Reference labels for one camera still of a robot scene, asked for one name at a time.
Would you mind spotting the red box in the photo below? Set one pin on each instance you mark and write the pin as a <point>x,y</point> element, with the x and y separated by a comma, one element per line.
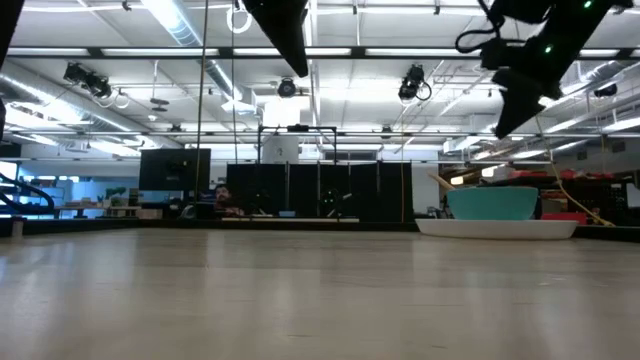
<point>564,218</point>

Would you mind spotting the white column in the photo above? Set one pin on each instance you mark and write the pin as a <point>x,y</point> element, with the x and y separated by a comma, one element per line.
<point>280,140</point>

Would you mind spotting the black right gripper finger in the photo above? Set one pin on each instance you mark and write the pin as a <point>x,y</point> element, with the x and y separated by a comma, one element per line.
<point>517,102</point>

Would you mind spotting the person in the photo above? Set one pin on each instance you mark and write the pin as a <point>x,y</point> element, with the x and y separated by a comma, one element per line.
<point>223,200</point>

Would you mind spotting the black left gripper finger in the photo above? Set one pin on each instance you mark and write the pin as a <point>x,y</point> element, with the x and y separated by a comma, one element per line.
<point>282,30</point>

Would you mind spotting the white plate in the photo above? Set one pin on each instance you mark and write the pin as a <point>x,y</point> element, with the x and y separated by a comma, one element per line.
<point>495,230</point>

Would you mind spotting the teal bowl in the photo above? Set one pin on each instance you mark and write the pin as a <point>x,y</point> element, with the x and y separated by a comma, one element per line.
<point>492,204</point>

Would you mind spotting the black ceiling camera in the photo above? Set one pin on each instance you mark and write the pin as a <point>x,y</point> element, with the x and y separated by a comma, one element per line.
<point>87,80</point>
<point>412,84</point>
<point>286,88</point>

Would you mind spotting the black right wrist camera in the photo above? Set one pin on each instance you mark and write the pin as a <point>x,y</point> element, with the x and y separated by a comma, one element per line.
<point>493,54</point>

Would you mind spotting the black room partition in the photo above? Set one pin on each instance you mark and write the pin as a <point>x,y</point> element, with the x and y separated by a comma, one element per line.
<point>320,192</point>

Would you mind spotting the black monitor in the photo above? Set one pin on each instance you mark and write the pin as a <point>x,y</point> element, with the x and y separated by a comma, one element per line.
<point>175,170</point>

